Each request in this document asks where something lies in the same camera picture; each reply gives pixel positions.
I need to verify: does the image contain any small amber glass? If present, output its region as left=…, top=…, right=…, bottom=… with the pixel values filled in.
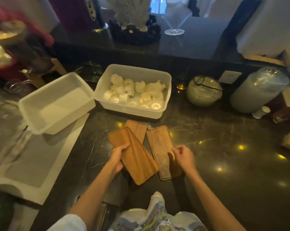
left=176, top=74, right=188, bottom=91

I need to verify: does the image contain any person's right forearm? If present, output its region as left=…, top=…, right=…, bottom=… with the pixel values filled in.
left=183, top=166, right=247, bottom=231

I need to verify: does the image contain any empty white plastic bin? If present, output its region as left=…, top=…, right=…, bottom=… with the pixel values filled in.
left=18, top=72, right=96, bottom=135

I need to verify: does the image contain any small white bottle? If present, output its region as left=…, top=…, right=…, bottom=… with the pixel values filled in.
left=252, top=106, right=271, bottom=119

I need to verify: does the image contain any large clear plastic jar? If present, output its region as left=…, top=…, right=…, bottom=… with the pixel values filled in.
left=230, top=67, right=290, bottom=114

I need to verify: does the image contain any wine glass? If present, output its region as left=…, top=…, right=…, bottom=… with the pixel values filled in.
left=162, top=0, right=192, bottom=36

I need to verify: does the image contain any white coral ornament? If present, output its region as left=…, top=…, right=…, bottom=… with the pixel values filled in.
left=105, top=0, right=152, bottom=32

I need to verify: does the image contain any brown wooden box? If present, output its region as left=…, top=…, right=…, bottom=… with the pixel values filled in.
left=271, top=85, right=290, bottom=121

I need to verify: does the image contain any dark worn wooden tray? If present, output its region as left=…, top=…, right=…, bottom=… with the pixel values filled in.
left=146, top=125, right=183, bottom=181

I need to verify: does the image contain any person's left hand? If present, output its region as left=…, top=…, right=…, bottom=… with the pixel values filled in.
left=108, top=143, right=130, bottom=175

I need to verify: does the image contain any red gold ornament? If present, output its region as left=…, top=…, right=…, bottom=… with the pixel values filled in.
left=0, top=7, right=55, bottom=78

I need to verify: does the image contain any black ornament base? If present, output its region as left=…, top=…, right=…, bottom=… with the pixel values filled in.
left=109, top=15, right=161, bottom=45

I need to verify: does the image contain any pile of white ceramic cups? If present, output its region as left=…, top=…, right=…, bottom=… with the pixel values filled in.
left=103, top=74, right=166, bottom=110

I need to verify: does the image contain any light brown wooden tray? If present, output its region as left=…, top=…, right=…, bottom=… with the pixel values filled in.
left=108, top=127, right=159, bottom=186
left=125, top=120, right=148, bottom=144

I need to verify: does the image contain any person's left forearm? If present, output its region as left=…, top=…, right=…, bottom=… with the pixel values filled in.
left=67, top=164, right=122, bottom=230

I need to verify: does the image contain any person's right hand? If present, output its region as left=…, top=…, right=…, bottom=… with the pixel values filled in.
left=171, top=145, right=196, bottom=175

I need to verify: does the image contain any white wall socket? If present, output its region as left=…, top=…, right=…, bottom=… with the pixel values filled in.
left=218, top=70, right=242, bottom=85

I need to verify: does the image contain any printed white shirt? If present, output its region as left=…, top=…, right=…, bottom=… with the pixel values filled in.
left=47, top=191, right=208, bottom=231

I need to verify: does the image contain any round glass jar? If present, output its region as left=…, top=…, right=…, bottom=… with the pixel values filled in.
left=186, top=75, right=223, bottom=107

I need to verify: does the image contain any large white box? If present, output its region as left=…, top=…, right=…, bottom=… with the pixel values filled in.
left=236, top=0, right=290, bottom=58

